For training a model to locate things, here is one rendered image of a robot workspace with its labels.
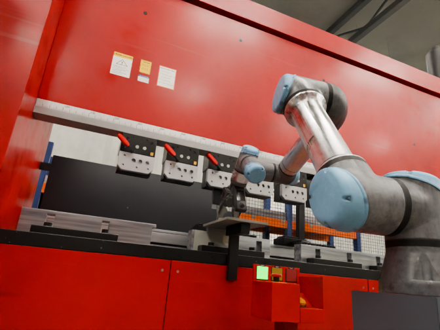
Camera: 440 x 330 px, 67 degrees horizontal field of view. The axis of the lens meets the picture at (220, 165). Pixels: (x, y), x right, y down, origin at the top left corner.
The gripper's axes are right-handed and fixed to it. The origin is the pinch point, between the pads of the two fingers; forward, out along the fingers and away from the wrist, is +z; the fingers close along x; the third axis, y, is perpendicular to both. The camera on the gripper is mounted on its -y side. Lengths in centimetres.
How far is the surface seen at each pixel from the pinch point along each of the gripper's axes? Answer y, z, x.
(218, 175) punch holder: 18.0, -14.0, 3.4
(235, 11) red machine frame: 79, -87, 2
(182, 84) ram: 46, -46, 26
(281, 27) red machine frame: 80, -88, -28
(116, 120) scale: 29, -26, 52
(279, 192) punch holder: 18.1, -11.1, -31.4
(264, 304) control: -40.8, 4.9, -4.4
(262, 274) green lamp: -27.1, 3.7, -8.8
